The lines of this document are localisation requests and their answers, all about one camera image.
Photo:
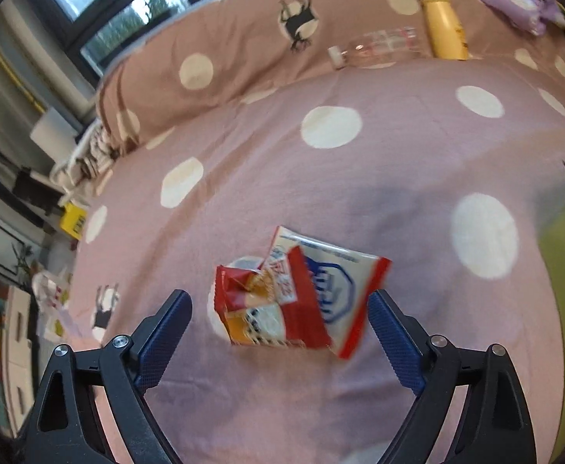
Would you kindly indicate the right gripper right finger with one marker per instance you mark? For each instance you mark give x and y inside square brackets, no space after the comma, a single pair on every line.
[494,425]

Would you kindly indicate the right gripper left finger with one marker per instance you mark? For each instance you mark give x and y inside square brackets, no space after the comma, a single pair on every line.
[64,425]

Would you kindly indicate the white red-edged snack packet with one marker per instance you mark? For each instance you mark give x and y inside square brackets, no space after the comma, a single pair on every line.
[343,279]

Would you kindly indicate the red bubble-tea snack packet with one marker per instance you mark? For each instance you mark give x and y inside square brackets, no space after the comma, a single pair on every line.
[273,305]

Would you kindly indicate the yellow box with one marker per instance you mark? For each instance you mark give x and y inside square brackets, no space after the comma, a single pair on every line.
[73,220]

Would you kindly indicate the striped white cloth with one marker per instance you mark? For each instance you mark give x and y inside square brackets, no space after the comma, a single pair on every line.
[87,164]

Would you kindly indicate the yellow bear bottle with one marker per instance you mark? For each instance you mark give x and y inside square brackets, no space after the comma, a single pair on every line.
[444,30]

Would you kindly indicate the clear plastic water bottle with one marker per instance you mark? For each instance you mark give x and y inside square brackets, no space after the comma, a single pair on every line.
[378,48]

